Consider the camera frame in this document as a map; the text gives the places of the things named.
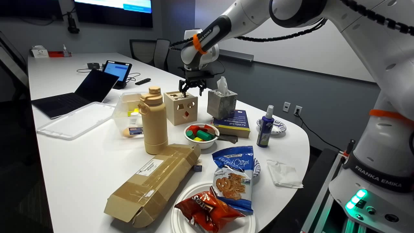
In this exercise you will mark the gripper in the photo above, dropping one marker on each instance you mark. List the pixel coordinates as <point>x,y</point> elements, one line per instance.
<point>195,81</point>

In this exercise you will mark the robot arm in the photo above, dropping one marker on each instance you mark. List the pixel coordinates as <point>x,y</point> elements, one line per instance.
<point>372,48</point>

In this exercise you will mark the wooden shape sorter cube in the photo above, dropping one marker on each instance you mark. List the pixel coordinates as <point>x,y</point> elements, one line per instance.
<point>181,110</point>

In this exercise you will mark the small dark blue cube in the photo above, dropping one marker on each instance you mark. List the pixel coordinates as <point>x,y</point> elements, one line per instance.
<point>198,168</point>

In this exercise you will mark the grey tissue box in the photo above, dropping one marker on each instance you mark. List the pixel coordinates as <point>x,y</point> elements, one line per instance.
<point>221,103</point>

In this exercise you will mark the heap of coloured wooden blocks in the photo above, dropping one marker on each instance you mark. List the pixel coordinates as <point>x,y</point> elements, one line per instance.
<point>203,135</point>

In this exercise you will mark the black remote control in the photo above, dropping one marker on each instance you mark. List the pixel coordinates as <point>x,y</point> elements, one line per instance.
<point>143,81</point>

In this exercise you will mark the blue and yellow book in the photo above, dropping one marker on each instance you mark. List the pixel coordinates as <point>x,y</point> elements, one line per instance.
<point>233,123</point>

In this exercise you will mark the tan water bottle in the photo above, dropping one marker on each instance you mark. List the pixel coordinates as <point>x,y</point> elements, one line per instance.
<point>155,129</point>

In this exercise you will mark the row of office chairs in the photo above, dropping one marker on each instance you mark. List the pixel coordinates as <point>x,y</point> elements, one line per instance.
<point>148,51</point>

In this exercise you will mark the white bowl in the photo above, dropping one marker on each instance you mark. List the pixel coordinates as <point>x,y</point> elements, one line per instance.
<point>202,145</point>

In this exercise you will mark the dark grey flat pouch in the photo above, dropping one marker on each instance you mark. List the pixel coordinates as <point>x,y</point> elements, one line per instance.
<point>229,138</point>

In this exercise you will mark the small white bottle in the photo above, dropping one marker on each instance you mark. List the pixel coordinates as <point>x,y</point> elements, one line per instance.
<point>133,117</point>

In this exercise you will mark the small printed packet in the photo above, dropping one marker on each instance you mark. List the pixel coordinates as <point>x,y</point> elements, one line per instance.
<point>136,131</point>

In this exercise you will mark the clear plastic container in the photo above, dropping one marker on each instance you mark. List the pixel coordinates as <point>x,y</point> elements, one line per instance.
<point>124,113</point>

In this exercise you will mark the black tablet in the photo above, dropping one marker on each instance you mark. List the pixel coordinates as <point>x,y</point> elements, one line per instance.
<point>117,72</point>

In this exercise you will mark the blue spray bottle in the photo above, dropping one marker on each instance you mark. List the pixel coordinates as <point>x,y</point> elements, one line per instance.
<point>265,129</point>

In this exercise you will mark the blue patterned paper plate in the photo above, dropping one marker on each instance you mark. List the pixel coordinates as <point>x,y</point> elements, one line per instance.
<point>256,170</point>
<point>279,127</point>

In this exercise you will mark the blue pretzel crisps bag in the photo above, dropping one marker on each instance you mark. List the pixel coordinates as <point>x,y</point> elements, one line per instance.
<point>234,181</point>

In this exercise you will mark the small black device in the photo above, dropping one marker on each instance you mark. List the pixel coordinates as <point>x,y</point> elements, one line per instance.
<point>93,66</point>

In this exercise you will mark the long cardboard box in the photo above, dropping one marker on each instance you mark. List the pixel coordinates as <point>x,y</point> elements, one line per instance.
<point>152,184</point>

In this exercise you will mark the white paper plate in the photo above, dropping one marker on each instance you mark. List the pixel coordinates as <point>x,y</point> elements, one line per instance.
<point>187,197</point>

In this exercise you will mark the black laptop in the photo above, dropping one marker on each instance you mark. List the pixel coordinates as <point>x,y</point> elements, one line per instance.
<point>81,94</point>

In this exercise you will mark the clear plastic container lid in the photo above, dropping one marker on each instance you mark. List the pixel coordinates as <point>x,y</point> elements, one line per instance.
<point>76,120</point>

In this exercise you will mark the white crumpled napkin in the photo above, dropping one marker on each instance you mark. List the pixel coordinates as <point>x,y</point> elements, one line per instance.
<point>284,174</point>

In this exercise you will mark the red chips bag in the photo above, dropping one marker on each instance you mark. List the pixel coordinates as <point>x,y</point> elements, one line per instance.
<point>207,213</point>

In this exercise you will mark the small sanitizer bottle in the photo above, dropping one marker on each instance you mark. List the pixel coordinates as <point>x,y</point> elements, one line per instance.
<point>66,51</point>

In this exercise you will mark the red flat box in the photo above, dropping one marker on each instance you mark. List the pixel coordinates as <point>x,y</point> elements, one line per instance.
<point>55,54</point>

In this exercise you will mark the white tissue box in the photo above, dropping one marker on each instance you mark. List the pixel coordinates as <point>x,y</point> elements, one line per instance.
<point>39,51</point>

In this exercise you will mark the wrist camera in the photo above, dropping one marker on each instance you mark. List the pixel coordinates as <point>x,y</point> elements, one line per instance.
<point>207,73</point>

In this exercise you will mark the white wall socket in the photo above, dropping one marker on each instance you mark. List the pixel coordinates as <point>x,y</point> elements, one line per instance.
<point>298,110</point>
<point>286,107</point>

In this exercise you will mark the wall screen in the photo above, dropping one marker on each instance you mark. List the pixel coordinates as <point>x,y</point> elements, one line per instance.
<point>113,13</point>

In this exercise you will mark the black wall camera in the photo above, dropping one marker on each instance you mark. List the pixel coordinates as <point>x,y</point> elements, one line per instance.
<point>73,25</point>

